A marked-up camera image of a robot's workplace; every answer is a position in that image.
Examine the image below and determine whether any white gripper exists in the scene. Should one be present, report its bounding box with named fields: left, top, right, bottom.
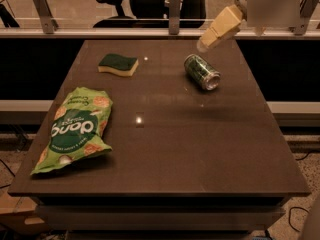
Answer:
left=197, top=0, right=300, bottom=53

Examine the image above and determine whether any green soda can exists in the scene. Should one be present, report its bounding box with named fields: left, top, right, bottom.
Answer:
left=184, top=54, right=221, bottom=91

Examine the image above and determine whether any black office chair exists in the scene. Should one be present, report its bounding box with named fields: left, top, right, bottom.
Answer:
left=92, top=0, right=209, bottom=29

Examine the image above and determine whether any green and yellow sponge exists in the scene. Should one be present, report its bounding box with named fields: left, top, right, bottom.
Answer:
left=98, top=53, right=139, bottom=77

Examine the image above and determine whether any green snack bag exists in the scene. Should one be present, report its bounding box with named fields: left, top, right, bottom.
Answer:
left=31, top=87, right=113, bottom=175

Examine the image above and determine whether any cardboard box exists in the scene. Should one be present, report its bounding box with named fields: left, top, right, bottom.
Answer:
left=0, top=191, right=50, bottom=235

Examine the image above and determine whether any right metal bracket post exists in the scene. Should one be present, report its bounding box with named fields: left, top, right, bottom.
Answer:
left=290, top=0, right=320, bottom=36

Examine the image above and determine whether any left metal bracket post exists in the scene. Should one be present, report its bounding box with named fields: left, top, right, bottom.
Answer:
left=32, top=0, right=58, bottom=34

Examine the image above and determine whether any black floor cable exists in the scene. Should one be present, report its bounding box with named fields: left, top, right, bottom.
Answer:
left=287, top=206, right=311, bottom=233

